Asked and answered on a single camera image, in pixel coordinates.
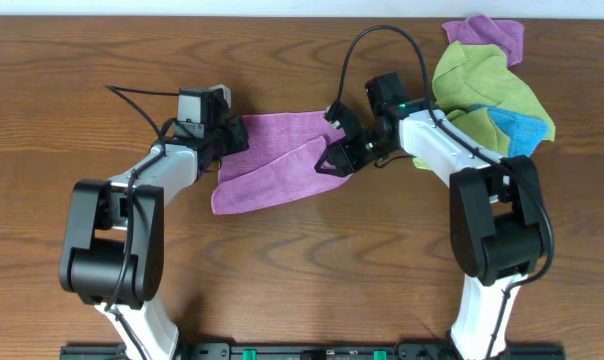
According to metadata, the purple microfiber cloth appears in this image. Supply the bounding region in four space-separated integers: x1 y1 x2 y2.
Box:
211 111 347 215

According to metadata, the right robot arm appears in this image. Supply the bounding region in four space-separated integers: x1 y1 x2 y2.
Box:
315 73 550 359

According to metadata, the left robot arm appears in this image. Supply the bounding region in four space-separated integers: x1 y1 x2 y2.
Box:
59 84 249 359

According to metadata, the small green cloth with label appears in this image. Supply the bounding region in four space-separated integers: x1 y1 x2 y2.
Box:
412 107 511 171

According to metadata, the large green cloth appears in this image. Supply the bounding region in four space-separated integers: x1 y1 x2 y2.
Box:
432 41 556 141

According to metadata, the blue cloth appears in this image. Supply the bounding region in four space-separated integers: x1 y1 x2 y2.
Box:
474 105 549 157

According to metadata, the purple cloth at back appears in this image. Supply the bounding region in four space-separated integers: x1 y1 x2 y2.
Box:
442 15 525 66

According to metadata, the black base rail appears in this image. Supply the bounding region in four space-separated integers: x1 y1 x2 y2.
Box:
59 342 567 360

